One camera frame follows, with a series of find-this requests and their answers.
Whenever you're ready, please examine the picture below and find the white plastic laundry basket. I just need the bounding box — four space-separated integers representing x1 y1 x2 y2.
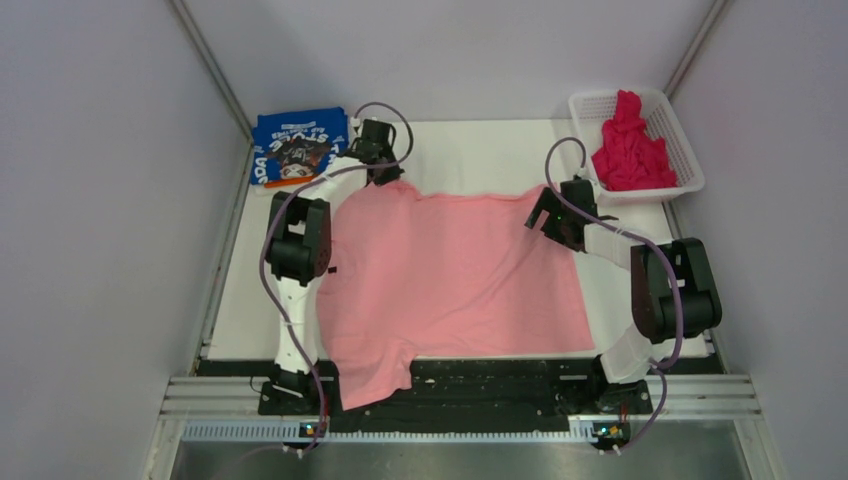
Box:
568 88 705 206

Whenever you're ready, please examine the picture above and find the aluminium rail frame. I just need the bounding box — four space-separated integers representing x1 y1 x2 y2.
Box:
143 374 788 479

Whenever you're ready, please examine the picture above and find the folded blue printed t-shirt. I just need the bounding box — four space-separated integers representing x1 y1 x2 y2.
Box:
250 107 349 185

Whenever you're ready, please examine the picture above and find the folded white orange t-shirt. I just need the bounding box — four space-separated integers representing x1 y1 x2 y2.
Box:
250 175 318 196

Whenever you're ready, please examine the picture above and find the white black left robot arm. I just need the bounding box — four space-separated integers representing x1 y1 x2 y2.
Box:
260 118 414 414

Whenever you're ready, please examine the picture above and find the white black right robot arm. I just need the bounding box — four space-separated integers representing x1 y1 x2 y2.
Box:
525 177 723 412

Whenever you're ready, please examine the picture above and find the magenta t-shirt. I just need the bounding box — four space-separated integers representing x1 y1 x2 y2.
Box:
592 90 677 192

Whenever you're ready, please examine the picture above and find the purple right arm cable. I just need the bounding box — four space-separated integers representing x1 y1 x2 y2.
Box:
544 136 686 457

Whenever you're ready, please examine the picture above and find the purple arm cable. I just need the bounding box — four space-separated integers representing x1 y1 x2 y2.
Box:
258 101 415 458
544 136 686 457

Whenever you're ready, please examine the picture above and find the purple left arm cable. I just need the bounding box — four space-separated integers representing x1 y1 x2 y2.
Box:
258 101 415 458

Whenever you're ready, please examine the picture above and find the light pink t-shirt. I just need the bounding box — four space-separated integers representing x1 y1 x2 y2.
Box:
317 182 595 410

